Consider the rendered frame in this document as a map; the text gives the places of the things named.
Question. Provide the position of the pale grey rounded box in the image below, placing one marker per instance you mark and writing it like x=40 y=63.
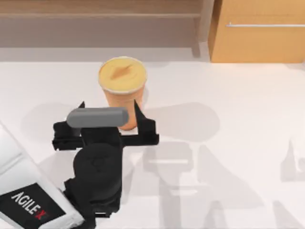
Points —
x=97 y=118

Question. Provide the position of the wooden cupboard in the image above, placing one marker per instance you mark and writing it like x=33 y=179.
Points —
x=257 y=31

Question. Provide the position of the wooden open shelf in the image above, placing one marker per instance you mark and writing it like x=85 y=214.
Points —
x=100 y=23

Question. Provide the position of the orange cup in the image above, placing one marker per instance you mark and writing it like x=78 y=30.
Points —
x=122 y=81

